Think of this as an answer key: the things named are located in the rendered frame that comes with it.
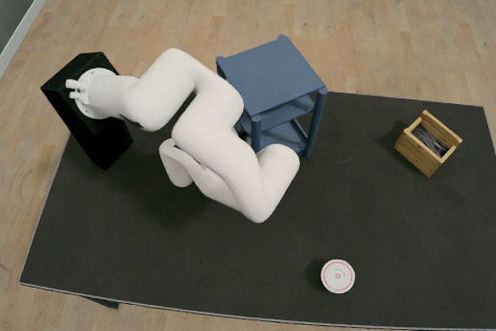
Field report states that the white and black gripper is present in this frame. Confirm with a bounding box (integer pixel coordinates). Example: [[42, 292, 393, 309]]
[[232, 127, 248, 142]]

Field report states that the blue shelving unit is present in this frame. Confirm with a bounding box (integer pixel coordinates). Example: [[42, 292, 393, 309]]
[[215, 35, 328, 158]]

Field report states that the white yogurt cup with pink stripe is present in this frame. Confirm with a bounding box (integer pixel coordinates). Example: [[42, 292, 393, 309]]
[[321, 260, 355, 293]]

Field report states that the small wooden crate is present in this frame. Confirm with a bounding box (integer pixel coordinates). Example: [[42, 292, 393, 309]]
[[397, 113, 462, 177]]

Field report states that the grey bottle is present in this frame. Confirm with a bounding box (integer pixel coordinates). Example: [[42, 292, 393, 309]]
[[239, 122, 251, 146]]

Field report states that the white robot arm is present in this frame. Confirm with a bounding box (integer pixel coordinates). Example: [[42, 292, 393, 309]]
[[66, 48, 299, 223]]

